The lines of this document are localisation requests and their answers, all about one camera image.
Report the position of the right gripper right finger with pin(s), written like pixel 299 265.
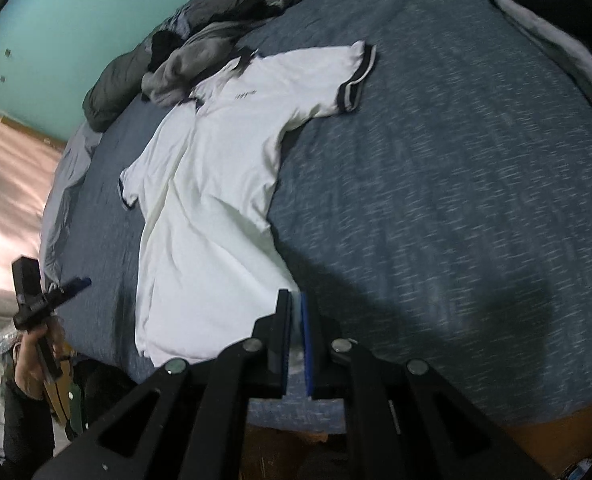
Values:
pixel 404 421

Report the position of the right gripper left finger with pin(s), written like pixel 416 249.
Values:
pixel 186 421

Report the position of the white polo shirt black trim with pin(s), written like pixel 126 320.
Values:
pixel 207 264

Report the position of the left forearm black sleeve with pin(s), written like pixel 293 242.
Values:
pixel 28 434

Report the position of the person's left hand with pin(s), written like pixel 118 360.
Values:
pixel 29 375

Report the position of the light grey bed sheet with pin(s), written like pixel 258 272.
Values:
pixel 69 176

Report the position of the blue patterned bed cover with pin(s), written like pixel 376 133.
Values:
pixel 447 218

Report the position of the dark grey rolled duvet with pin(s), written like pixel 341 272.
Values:
pixel 120 82

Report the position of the grey knit sweater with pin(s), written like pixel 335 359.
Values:
pixel 174 78

